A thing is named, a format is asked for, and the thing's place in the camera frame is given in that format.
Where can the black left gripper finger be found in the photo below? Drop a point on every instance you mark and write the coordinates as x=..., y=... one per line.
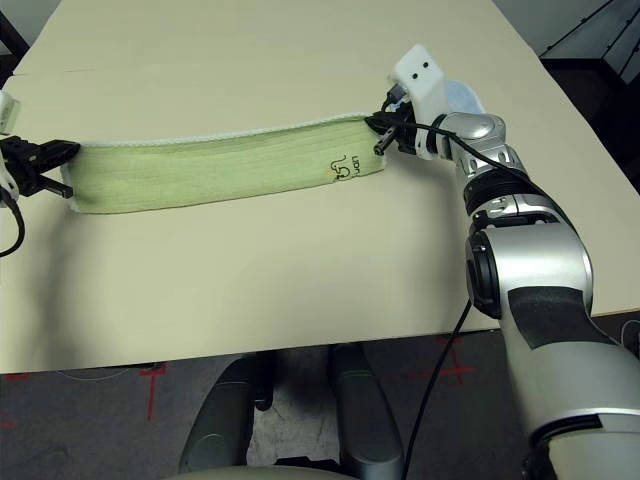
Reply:
x=57, y=147
x=55, y=158

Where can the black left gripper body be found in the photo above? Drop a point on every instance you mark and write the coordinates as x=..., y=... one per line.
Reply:
x=20, y=160

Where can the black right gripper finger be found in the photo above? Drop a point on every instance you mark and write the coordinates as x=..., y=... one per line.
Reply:
x=385, y=119
x=385, y=127

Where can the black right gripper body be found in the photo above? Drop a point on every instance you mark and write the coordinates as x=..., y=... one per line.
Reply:
x=412, y=135

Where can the green towel with white trim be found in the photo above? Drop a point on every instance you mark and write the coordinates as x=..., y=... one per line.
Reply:
x=200, y=170

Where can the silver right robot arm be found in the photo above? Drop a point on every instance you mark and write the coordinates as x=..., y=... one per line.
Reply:
x=540, y=270

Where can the folded light blue towel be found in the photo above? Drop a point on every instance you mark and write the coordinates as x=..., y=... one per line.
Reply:
x=465, y=97

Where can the black low cabinet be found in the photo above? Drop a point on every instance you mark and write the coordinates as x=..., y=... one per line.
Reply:
x=590, y=100

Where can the black tripod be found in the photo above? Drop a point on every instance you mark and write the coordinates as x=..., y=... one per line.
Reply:
x=585, y=20

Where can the red tape cross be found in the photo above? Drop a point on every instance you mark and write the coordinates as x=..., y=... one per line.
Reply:
x=457, y=371

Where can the grey robot right leg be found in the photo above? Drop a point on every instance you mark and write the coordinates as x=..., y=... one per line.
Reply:
x=365, y=410

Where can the grey robot leg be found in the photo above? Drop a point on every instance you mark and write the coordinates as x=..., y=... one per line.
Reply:
x=220, y=415
x=365, y=410

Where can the grey robot left leg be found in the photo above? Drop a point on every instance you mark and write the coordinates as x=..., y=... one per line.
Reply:
x=220, y=415

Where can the beige robot torso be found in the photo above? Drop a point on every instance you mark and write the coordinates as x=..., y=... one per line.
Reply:
x=260, y=474

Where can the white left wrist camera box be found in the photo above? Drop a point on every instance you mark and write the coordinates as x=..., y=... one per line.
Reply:
x=9, y=112

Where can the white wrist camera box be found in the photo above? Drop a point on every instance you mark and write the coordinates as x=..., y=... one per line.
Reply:
x=420, y=70
x=9, y=112

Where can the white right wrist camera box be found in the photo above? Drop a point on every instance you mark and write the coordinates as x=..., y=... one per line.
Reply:
x=420, y=70

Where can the side table with black frame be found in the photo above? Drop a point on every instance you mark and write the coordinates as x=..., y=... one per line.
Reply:
x=15, y=36

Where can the black vertical post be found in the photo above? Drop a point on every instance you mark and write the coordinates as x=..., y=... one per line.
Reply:
x=263, y=380

